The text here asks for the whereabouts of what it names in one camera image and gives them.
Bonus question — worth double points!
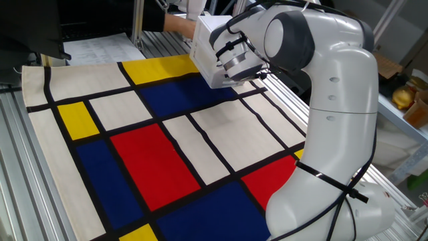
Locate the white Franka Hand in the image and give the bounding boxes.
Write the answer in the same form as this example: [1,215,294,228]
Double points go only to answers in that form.
[229,64,265,83]

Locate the white plastic drawer cabinet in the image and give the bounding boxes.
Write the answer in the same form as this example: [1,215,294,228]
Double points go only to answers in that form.
[189,15,257,90]

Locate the person forearm black sleeve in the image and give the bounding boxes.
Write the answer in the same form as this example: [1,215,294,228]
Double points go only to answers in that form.
[142,0,167,33]

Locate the bare person hand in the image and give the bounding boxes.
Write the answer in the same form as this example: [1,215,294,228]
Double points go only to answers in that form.
[163,13,197,40]

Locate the Mondrian colour block cloth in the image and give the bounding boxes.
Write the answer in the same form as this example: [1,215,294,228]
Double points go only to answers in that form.
[21,54,307,241]

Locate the wooden board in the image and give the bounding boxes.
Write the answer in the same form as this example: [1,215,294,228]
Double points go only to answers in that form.
[372,52,405,80]

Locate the printed white paper sheet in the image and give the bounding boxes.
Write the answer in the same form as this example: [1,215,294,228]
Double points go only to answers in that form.
[62,32,146,66]

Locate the grey metal shelf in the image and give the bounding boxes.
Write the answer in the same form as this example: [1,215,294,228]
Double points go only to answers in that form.
[377,93,428,187]

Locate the black computer keyboard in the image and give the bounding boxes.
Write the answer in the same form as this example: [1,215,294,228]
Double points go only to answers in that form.
[61,21,133,42]

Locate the gold figurine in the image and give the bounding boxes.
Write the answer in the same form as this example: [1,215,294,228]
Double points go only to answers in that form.
[391,85,416,110]

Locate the brown cardboard box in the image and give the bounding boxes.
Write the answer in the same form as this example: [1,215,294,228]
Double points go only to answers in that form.
[403,98,428,130]

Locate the black monitor back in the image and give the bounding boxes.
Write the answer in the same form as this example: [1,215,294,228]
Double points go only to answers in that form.
[0,0,73,62]

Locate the aluminium frame post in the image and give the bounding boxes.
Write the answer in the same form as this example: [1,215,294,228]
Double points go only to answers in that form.
[130,0,146,51]

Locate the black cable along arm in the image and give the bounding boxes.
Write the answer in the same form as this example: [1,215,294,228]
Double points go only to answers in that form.
[213,0,377,241]

